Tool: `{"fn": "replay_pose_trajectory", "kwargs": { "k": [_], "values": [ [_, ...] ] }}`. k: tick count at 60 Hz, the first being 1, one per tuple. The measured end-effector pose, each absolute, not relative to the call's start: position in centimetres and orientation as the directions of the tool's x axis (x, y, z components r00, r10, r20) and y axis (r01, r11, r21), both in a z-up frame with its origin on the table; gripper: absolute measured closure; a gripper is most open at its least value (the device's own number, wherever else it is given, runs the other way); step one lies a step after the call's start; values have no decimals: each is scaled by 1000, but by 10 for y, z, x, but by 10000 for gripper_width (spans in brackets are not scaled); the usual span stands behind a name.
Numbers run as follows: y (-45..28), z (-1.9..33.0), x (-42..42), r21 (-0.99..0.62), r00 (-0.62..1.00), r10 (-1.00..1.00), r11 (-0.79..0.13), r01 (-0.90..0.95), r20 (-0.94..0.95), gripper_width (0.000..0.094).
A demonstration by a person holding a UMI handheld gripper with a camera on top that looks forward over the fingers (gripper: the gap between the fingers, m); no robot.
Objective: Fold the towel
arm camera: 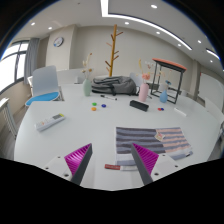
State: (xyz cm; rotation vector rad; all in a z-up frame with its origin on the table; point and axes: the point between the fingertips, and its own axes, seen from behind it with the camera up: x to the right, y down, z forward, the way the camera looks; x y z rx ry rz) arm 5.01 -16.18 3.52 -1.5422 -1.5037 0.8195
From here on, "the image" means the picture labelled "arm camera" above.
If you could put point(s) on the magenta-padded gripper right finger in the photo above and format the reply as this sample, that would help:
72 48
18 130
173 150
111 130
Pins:
146 158

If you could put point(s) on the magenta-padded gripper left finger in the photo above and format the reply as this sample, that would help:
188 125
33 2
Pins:
78 159

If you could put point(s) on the grey striped towel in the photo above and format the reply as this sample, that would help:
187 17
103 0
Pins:
146 140

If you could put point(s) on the white remote control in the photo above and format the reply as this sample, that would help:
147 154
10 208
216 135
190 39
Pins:
49 121

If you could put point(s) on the orange round magnet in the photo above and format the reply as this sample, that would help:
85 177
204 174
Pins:
94 108

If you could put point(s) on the black rectangular box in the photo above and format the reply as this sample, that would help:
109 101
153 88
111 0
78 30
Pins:
139 105

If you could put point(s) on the white flat bar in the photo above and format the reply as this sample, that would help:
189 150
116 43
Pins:
180 112

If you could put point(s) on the green round magnet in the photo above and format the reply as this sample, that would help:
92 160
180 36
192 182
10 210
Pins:
94 103

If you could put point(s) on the blue vase with flowers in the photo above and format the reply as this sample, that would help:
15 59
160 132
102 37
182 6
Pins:
163 96

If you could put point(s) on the pink vase with flowers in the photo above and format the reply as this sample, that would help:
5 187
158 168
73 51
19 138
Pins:
143 92

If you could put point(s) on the black marker pen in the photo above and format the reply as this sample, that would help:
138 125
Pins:
108 97

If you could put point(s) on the green vase with dried flowers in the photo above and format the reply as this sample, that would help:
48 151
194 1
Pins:
87 87

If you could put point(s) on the grey backpack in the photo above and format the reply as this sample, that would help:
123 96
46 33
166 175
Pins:
115 85

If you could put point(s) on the white chair with blue seat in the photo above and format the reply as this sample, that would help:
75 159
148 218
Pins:
45 83

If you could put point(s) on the whiteboard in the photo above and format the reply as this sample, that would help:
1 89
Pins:
211 91

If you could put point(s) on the black metal stand orange top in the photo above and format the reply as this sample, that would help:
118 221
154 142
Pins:
169 64

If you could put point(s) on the grey curtain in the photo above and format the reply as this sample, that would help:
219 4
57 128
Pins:
31 60

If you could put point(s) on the wooden coat rack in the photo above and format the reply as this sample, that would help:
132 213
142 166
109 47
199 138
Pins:
112 50

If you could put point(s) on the window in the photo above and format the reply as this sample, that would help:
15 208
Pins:
10 66

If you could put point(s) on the ceiling strip light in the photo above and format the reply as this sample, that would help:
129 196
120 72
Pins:
146 22

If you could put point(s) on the ceiling spot lights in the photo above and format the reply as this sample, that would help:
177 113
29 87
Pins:
153 6

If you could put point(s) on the round wall clock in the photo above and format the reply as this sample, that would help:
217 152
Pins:
58 41

